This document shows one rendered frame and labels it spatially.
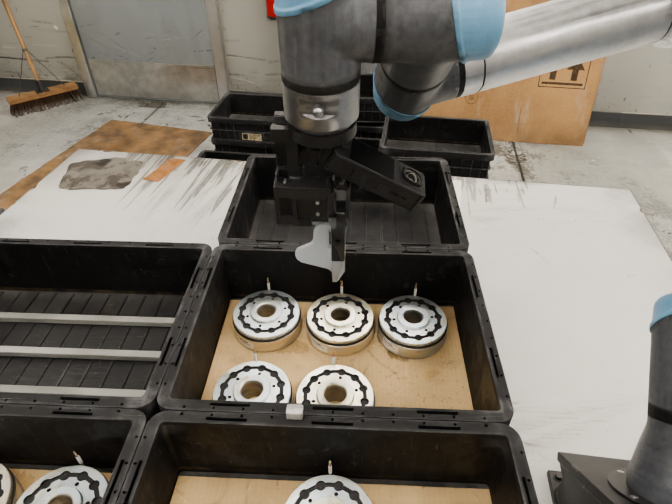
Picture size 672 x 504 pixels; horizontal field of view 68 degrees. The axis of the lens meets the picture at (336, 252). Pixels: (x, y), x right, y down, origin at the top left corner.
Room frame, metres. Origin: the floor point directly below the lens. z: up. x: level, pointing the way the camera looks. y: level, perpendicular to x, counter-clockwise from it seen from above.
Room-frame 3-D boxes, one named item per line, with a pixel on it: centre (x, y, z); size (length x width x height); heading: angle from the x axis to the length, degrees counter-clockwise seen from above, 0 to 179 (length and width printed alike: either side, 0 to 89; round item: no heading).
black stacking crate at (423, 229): (0.76, -0.02, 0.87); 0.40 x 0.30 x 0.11; 87
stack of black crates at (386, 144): (1.73, -0.37, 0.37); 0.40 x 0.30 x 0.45; 81
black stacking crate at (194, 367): (0.47, 0.00, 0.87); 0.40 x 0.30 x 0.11; 87
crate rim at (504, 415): (0.47, 0.00, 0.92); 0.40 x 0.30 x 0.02; 87
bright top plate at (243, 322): (0.54, 0.11, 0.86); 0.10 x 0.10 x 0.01
